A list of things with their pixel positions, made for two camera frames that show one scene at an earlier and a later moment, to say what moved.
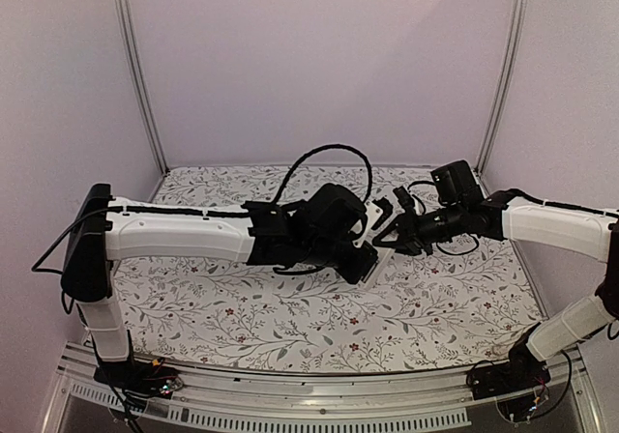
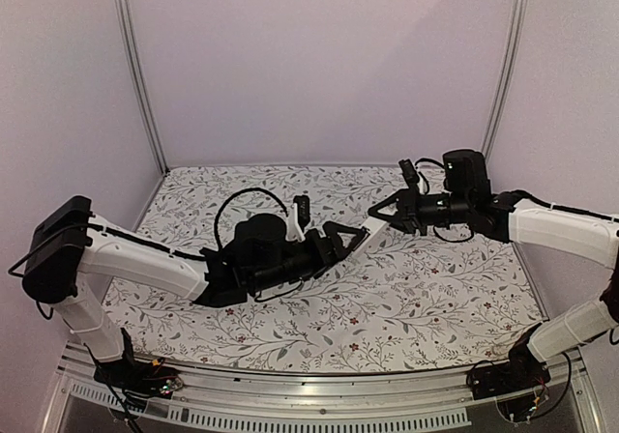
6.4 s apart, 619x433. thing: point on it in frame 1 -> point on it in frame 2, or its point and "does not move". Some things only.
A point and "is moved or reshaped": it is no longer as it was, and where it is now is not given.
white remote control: [384, 256] is moved or reshaped
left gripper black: [353, 274] -> [323, 260]
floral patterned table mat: [463, 304] does not move
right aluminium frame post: [503, 85] does not move
